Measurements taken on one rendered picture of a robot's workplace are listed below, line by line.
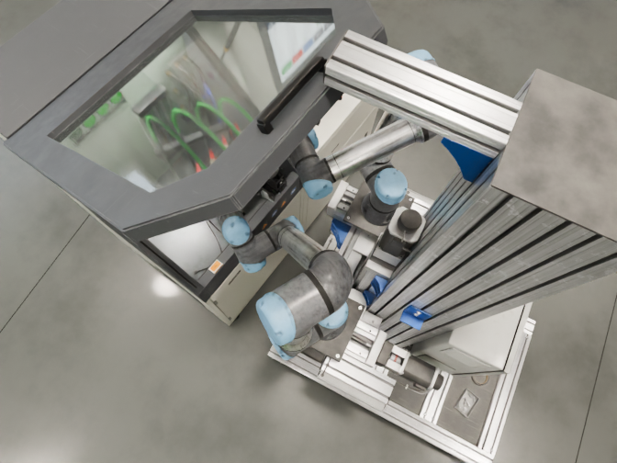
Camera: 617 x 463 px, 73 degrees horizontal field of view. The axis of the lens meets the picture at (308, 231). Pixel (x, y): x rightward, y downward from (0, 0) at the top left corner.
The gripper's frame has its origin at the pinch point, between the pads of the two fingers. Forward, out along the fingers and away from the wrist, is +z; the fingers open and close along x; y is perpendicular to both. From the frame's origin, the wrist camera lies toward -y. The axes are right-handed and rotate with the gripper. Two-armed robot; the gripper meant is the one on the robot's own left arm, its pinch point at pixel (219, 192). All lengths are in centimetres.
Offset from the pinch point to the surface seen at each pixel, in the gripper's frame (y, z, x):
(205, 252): 24.6, 22.5, -23.7
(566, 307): 198, 20, 121
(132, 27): -57, 16, 10
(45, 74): -60, 9, -20
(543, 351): 200, 8, 90
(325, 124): 14, 35, 52
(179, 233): 14.1, 31.1, -28.5
